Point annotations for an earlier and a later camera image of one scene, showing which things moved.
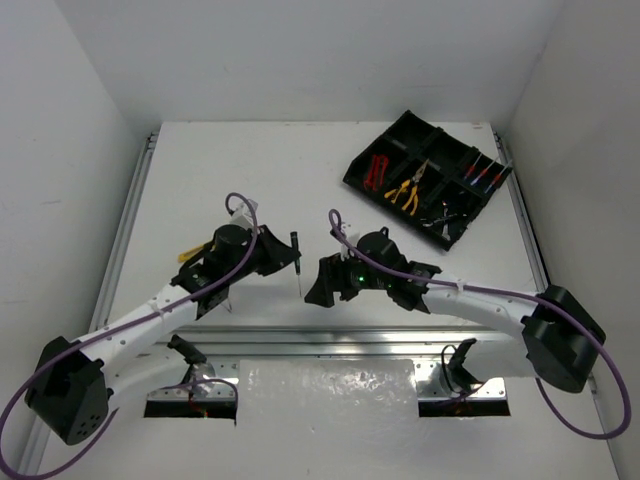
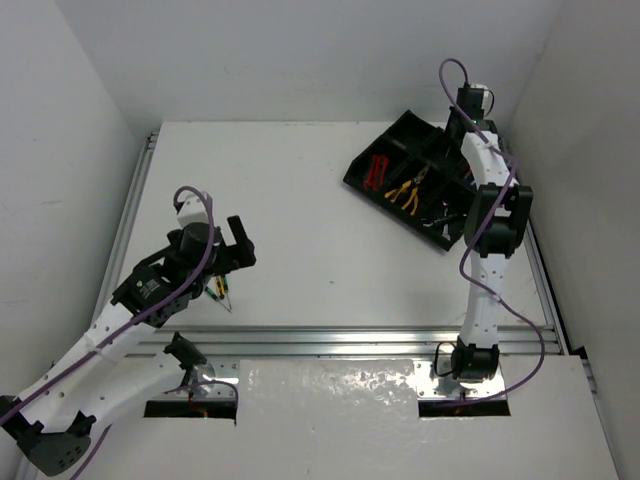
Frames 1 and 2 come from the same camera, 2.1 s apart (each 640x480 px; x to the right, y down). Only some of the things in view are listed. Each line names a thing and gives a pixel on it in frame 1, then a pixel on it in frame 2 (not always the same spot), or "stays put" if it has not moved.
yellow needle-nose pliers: x=414 y=194 stays put
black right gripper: x=332 y=277 → x=453 y=114
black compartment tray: x=426 y=178 stays put
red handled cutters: x=377 y=172 stays put
